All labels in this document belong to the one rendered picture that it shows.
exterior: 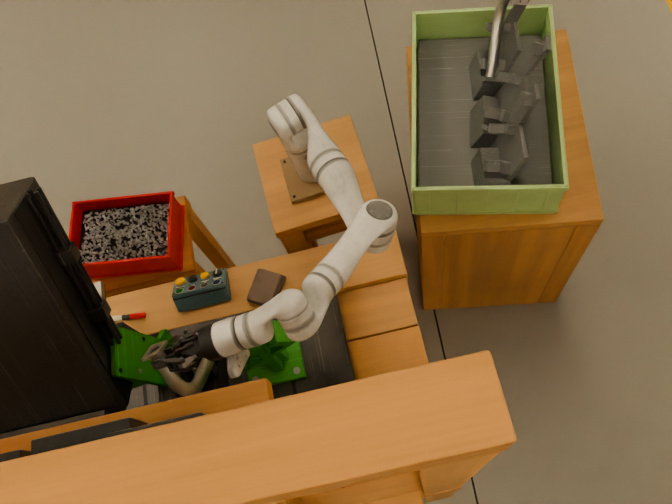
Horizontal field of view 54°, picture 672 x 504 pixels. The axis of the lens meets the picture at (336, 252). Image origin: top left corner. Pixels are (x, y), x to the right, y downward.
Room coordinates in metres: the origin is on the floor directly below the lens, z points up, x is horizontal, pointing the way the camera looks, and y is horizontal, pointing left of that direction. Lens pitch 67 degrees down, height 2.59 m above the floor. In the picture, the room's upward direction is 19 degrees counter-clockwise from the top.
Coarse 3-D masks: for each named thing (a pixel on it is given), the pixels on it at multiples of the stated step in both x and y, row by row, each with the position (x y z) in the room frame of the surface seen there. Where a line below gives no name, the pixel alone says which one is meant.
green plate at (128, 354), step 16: (128, 336) 0.55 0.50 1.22; (144, 336) 0.56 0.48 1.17; (112, 352) 0.51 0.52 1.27; (128, 352) 0.51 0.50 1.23; (144, 352) 0.52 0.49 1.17; (112, 368) 0.47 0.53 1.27; (128, 368) 0.48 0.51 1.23; (144, 368) 0.48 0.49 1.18; (144, 384) 0.47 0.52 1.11; (160, 384) 0.45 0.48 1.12
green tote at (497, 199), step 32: (416, 32) 1.34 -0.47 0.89; (448, 32) 1.31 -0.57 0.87; (480, 32) 1.28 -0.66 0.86; (544, 32) 1.19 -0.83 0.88; (416, 64) 1.23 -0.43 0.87; (544, 64) 1.10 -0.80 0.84; (416, 96) 1.13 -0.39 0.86; (416, 128) 1.03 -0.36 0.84; (416, 160) 0.94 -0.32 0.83; (416, 192) 0.78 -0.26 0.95; (448, 192) 0.75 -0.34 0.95; (480, 192) 0.72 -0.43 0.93; (512, 192) 0.69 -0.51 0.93; (544, 192) 0.66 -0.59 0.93
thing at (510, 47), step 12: (528, 0) 1.13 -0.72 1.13; (516, 12) 1.14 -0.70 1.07; (516, 24) 1.13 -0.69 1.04; (504, 36) 1.15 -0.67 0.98; (516, 36) 1.09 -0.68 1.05; (504, 48) 1.11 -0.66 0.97; (516, 48) 1.05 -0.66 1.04; (480, 60) 1.13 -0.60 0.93; (480, 72) 1.09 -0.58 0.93; (480, 84) 1.06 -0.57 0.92; (492, 84) 1.05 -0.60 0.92; (480, 96) 1.05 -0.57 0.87; (492, 96) 1.04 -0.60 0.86
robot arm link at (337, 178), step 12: (324, 168) 0.79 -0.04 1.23; (336, 168) 0.77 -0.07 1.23; (348, 168) 0.77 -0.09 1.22; (324, 180) 0.76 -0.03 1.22; (336, 180) 0.75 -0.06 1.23; (348, 180) 0.74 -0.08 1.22; (336, 192) 0.72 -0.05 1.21; (348, 192) 0.72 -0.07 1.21; (360, 192) 0.72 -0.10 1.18; (336, 204) 0.70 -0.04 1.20; (348, 204) 0.69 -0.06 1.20; (360, 204) 0.68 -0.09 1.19; (348, 216) 0.66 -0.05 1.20; (384, 240) 0.56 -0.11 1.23; (372, 252) 0.56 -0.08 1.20
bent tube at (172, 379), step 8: (160, 344) 0.48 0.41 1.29; (152, 352) 0.47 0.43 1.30; (160, 352) 0.46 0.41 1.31; (144, 360) 0.46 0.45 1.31; (208, 360) 0.47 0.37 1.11; (200, 368) 0.45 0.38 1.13; (208, 368) 0.45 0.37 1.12; (168, 376) 0.42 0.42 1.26; (176, 376) 0.42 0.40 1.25; (200, 376) 0.43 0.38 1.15; (168, 384) 0.41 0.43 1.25; (176, 384) 0.40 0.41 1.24; (184, 384) 0.40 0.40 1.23; (192, 384) 0.41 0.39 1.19; (200, 384) 0.41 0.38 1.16; (176, 392) 0.39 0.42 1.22; (184, 392) 0.39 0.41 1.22; (192, 392) 0.39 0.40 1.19
